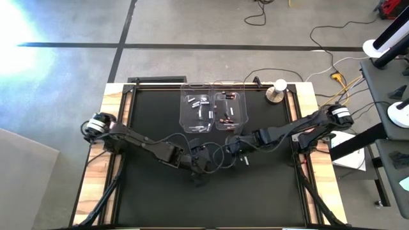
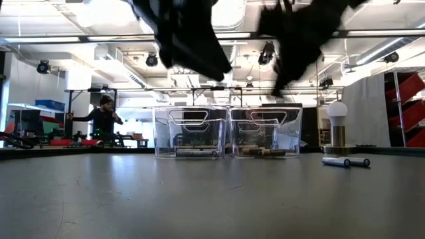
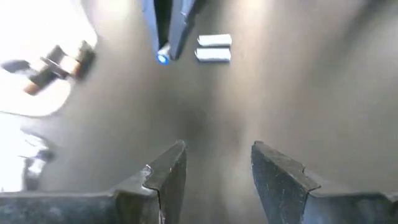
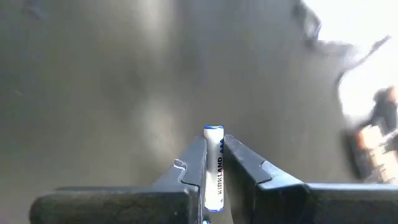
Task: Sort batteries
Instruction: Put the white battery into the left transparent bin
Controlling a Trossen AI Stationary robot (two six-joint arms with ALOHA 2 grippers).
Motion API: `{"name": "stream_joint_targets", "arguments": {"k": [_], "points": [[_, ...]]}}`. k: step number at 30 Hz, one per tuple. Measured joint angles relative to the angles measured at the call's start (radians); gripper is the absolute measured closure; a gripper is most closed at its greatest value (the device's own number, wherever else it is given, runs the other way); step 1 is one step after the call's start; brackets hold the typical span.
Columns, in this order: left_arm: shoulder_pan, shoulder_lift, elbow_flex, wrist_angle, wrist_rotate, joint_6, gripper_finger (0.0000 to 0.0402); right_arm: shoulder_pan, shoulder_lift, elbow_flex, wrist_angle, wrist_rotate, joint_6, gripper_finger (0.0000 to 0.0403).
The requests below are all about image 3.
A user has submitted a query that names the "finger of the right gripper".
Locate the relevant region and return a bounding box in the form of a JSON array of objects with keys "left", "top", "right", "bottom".
[
  {"left": 169, "top": 0, "right": 206, "bottom": 60},
  {"left": 142, "top": 0, "right": 161, "bottom": 54}
]

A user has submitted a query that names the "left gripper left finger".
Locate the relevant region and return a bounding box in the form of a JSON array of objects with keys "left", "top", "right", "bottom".
[{"left": 0, "top": 139, "right": 188, "bottom": 224}]

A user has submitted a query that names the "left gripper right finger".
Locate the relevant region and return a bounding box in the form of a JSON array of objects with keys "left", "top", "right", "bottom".
[{"left": 251, "top": 140, "right": 398, "bottom": 224}]

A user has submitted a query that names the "small copper-black battery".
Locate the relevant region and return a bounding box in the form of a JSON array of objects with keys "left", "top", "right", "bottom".
[
  {"left": 60, "top": 39, "right": 97, "bottom": 80},
  {"left": 23, "top": 45, "right": 70, "bottom": 96}
]

